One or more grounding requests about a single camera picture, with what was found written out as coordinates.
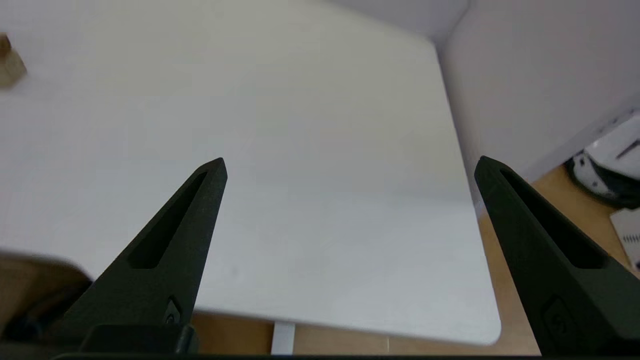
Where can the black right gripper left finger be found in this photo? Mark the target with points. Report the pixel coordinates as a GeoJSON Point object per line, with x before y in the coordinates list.
{"type": "Point", "coordinates": [150, 295]}

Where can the white round floor device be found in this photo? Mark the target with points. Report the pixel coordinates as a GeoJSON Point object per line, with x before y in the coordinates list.
{"type": "Point", "coordinates": [607, 160]}

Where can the grey perforated plate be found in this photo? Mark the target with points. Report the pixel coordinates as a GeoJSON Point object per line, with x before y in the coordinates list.
{"type": "Point", "coordinates": [627, 235]}

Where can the arched wooden building block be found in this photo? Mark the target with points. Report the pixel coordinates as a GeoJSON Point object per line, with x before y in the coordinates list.
{"type": "Point", "coordinates": [12, 72]}

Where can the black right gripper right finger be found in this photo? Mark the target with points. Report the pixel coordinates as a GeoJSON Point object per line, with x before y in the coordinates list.
{"type": "Point", "coordinates": [580, 300]}

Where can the white table leg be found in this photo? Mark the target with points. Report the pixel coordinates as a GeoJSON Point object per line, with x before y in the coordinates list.
{"type": "Point", "coordinates": [283, 340]}

